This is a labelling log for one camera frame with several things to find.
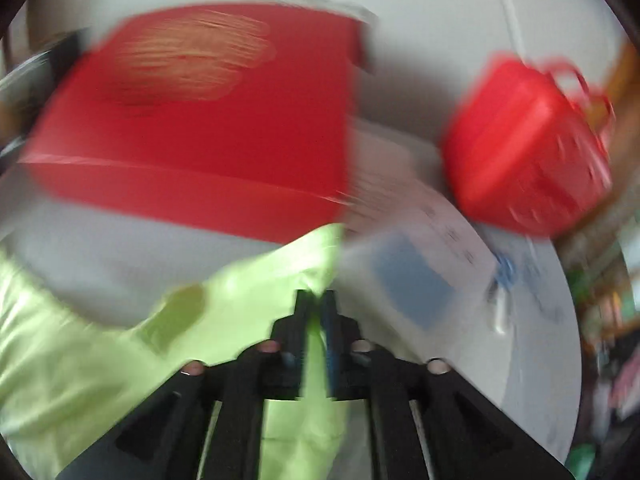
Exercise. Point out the white paper with blue patch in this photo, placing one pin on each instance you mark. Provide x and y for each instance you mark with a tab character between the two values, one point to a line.
425	270

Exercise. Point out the large red box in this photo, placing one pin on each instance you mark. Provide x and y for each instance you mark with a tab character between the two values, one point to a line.
190	135

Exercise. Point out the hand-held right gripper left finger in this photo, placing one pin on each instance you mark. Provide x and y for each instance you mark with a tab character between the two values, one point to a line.
302	325

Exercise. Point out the light green garment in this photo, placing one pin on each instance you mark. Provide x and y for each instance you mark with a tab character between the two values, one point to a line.
90	375

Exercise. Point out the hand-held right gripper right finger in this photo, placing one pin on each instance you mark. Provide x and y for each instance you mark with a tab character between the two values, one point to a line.
330	327

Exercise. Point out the red plastic basket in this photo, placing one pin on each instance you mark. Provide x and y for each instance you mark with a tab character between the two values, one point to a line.
525	155

